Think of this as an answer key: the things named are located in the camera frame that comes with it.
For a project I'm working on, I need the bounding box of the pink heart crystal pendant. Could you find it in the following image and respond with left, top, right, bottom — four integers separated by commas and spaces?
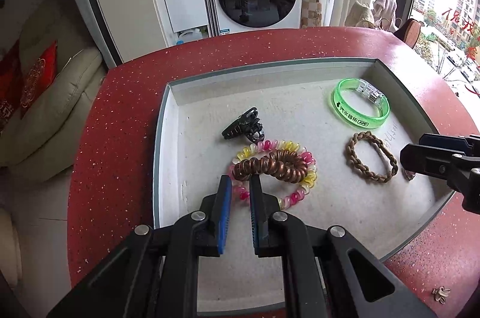
403, 169, 416, 181

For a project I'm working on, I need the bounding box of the braided tan rope bracelet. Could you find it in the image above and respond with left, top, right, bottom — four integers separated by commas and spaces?
344, 130, 399, 185

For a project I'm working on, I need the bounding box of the green translucent bangle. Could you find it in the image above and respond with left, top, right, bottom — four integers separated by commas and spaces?
331, 78, 391, 130

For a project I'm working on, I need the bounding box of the brown spiral coil hair tie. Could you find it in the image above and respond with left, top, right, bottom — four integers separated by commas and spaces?
232, 149, 309, 184

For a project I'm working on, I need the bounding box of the pink yellow coil hair tie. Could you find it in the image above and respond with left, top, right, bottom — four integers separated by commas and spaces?
227, 138, 318, 210

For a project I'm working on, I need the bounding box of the black hair claw clip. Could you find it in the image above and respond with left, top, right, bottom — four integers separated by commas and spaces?
221, 107, 264, 144

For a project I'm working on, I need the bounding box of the grey jewelry tray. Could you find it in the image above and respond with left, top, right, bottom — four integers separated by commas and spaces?
152, 58, 452, 313

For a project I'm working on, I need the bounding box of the brown round chair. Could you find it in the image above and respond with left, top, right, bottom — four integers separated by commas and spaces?
394, 18, 422, 49

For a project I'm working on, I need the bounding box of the beige leather sofa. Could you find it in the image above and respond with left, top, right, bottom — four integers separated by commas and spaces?
1, 0, 107, 182

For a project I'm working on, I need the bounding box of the red embroidered cushion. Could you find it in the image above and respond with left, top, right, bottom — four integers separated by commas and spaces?
19, 41, 58, 118

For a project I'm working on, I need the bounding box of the blue cap detergent bottle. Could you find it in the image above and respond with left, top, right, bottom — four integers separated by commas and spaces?
176, 25, 209, 45

